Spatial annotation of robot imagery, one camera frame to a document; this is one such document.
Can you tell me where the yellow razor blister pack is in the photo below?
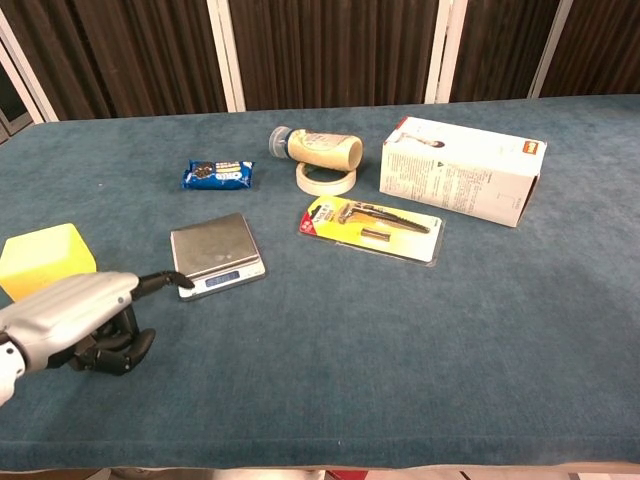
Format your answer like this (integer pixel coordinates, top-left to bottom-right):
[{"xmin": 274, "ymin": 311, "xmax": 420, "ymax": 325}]
[{"xmin": 298, "ymin": 194, "xmax": 446, "ymax": 268}]

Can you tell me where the small digital scale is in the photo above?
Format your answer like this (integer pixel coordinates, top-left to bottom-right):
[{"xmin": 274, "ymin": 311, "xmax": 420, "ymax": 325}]
[{"xmin": 169, "ymin": 212, "xmax": 267, "ymax": 303}]

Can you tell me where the beige masking tape roll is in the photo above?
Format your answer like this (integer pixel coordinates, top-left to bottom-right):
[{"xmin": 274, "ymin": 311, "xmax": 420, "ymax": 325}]
[{"xmin": 294, "ymin": 162, "xmax": 357, "ymax": 196}]

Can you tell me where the white cardboard product box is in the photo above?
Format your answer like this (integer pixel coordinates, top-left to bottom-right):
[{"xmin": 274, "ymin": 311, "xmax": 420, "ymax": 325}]
[{"xmin": 378, "ymin": 116, "xmax": 548, "ymax": 229}]

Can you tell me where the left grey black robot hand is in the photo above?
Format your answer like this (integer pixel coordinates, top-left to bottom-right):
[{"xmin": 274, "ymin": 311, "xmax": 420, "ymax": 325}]
[{"xmin": 0, "ymin": 269, "xmax": 196, "ymax": 377}]

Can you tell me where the blue cookie packet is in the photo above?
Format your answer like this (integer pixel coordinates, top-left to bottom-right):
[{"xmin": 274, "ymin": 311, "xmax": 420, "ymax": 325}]
[{"xmin": 180, "ymin": 158, "xmax": 256, "ymax": 192}]

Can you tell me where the dark slatted screen panel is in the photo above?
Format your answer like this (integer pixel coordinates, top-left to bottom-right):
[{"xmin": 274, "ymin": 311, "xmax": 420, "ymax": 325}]
[
  {"xmin": 207, "ymin": 0, "xmax": 469, "ymax": 112},
  {"xmin": 424, "ymin": 0, "xmax": 571, "ymax": 104},
  {"xmin": 529, "ymin": 0, "xmax": 640, "ymax": 100},
  {"xmin": 0, "ymin": 0, "xmax": 246, "ymax": 124}
]

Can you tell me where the blue table cloth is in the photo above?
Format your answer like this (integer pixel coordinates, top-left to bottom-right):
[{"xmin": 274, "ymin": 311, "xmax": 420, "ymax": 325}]
[{"xmin": 0, "ymin": 93, "xmax": 640, "ymax": 474}]

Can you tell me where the beige sauce squeeze bottle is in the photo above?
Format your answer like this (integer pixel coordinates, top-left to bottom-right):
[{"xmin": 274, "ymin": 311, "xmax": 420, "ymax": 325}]
[{"xmin": 268, "ymin": 126, "xmax": 364, "ymax": 172}]

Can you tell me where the yellow sponge block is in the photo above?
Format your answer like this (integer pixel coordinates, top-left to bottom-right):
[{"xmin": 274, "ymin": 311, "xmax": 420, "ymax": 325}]
[{"xmin": 0, "ymin": 222, "xmax": 99, "ymax": 303}]

